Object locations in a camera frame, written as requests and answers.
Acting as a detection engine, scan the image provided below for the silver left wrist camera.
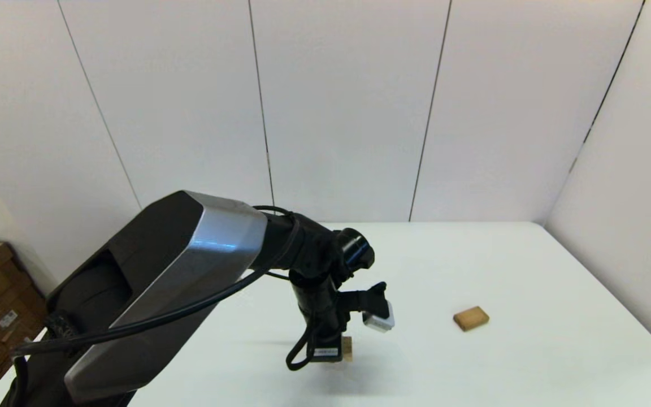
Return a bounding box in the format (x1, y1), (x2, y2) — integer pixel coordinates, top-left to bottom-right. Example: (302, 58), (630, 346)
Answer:
(361, 301), (396, 334)

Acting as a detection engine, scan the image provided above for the rectangular wooden building block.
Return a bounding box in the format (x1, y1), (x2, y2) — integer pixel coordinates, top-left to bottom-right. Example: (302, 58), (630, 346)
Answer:
(453, 306), (490, 332)

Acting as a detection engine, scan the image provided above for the labelled brown cardboard box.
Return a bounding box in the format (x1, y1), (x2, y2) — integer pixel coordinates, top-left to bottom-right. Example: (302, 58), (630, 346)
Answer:
(0, 270), (54, 388)

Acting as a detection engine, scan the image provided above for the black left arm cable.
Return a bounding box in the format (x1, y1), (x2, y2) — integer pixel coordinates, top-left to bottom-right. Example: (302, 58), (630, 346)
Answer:
(12, 205), (318, 372)

